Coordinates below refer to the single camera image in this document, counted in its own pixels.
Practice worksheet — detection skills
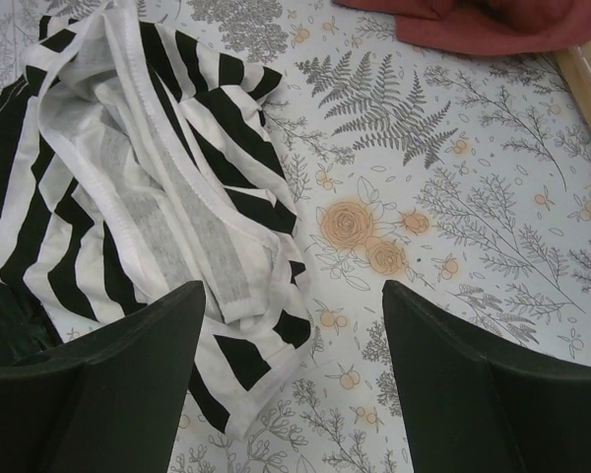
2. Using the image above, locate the red tank top green trim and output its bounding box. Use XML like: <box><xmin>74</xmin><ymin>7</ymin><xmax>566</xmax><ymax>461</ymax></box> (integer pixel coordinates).
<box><xmin>338</xmin><ymin>0</ymin><xmax>591</xmax><ymax>56</ymax></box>

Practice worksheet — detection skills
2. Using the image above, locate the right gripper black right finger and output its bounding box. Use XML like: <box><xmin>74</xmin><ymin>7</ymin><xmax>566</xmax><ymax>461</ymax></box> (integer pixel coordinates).
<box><xmin>382</xmin><ymin>280</ymin><xmax>591</xmax><ymax>472</ymax></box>

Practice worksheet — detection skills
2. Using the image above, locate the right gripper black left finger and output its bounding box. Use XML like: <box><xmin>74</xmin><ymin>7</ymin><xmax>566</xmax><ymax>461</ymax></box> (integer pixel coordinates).
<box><xmin>0</xmin><ymin>281</ymin><xmax>205</xmax><ymax>472</ymax></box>

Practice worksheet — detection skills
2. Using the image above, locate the floral tablecloth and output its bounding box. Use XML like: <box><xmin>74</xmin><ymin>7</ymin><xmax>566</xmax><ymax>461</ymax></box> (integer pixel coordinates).
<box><xmin>0</xmin><ymin>1</ymin><xmax>591</xmax><ymax>472</ymax></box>

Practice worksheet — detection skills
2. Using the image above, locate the black white striped tank top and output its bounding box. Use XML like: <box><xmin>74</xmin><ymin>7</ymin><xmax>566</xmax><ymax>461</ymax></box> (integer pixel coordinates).
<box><xmin>0</xmin><ymin>1</ymin><xmax>312</xmax><ymax>439</ymax></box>

